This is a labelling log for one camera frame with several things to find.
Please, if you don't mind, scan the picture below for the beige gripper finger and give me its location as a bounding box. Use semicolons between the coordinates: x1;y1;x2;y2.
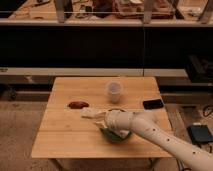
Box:
81;107;106;125

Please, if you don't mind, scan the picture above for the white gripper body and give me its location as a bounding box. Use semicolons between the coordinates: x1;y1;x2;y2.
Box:
104;110;133;130

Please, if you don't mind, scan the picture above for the red pepper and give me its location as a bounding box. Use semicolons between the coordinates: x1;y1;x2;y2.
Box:
68;101;89;109

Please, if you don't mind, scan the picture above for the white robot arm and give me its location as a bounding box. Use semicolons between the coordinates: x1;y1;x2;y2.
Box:
81;107;213;171

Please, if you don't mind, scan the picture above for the white ceramic cup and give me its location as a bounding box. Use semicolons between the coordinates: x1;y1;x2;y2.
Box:
106;82;123;103

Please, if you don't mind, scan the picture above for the green plate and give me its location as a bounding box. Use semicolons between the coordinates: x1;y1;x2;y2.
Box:
99;108;133;144

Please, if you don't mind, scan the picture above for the black smartphone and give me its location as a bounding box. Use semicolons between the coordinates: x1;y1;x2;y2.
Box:
143;99;164;110

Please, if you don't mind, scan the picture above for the wooden table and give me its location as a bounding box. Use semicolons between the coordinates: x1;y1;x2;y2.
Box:
31;77;168;159

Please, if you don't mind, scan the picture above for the black box on floor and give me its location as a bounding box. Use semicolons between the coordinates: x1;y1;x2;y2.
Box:
187;125;213;144

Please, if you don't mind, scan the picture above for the dark case at right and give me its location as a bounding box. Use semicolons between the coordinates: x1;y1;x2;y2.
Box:
185;55;213;83

